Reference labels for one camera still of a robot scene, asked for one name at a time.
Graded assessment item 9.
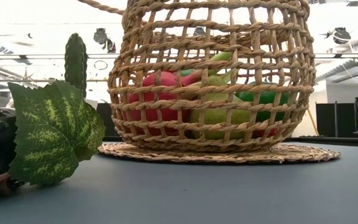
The black ceiling-hung device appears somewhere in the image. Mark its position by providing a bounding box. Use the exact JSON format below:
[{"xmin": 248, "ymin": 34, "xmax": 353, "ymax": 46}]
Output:
[{"xmin": 93, "ymin": 27, "xmax": 117, "ymax": 54}]

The olive green round fruit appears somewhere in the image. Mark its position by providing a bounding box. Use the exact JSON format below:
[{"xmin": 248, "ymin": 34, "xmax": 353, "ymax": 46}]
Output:
[{"xmin": 190, "ymin": 91, "xmax": 252, "ymax": 141}]

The round woven straw placemat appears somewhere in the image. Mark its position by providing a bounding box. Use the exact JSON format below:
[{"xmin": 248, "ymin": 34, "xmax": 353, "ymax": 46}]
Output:
[{"xmin": 98, "ymin": 141, "xmax": 342, "ymax": 165}]

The green artificial cactus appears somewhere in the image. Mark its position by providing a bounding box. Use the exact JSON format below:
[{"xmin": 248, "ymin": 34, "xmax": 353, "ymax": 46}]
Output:
[{"xmin": 63, "ymin": 32, "xmax": 89, "ymax": 99}]

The black ceiling lamp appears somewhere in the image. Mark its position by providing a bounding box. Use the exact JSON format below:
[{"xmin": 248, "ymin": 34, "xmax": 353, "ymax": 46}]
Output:
[{"xmin": 324, "ymin": 27, "xmax": 352, "ymax": 45}]

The yellow cable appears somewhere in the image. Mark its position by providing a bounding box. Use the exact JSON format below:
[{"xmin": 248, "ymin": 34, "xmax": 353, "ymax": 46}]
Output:
[{"xmin": 306, "ymin": 108, "xmax": 319, "ymax": 137}]

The large glossy green fruit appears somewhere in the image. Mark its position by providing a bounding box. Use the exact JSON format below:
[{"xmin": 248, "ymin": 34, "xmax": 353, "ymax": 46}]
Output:
[{"xmin": 234, "ymin": 81, "xmax": 291, "ymax": 123}]

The dark office desk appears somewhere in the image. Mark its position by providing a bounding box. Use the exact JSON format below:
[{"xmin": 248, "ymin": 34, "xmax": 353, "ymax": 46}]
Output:
[{"xmin": 286, "ymin": 136, "xmax": 358, "ymax": 149}]

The black grape bunch with leaf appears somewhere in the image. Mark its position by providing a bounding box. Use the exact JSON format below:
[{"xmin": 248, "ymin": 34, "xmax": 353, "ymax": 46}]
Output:
[{"xmin": 0, "ymin": 80, "xmax": 106, "ymax": 198}]

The black office partition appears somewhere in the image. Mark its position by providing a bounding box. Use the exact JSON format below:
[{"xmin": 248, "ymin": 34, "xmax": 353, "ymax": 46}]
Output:
[{"xmin": 314, "ymin": 101, "xmax": 354, "ymax": 138}]

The woven wicker basket with handles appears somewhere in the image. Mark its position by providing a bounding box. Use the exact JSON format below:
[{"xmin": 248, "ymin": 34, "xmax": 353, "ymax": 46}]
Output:
[{"xmin": 78, "ymin": 0, "xmax": 317, "ymax": 153}]

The pink dragon fruit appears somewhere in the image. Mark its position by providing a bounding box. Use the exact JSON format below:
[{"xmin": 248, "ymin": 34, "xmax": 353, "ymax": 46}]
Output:
[{"xmin": 122, "ymin": 51, "xmax": 234, "ymax": 137}]

